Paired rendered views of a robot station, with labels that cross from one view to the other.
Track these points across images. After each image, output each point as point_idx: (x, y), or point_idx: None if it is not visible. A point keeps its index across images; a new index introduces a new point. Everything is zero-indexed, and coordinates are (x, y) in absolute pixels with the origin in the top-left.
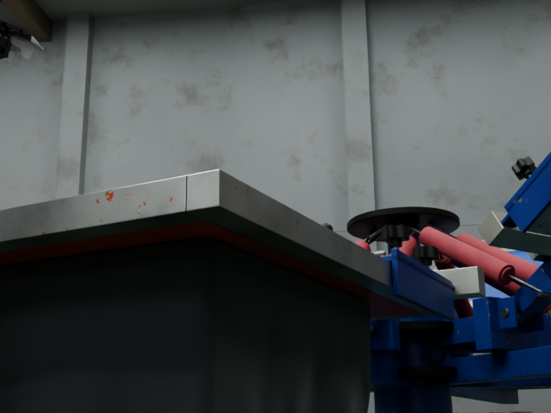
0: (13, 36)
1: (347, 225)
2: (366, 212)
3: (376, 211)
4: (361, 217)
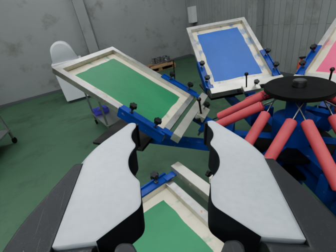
0: None
1: (280, 98)
2: (309, 98)
3: (318, 99)
4: (304, 101)
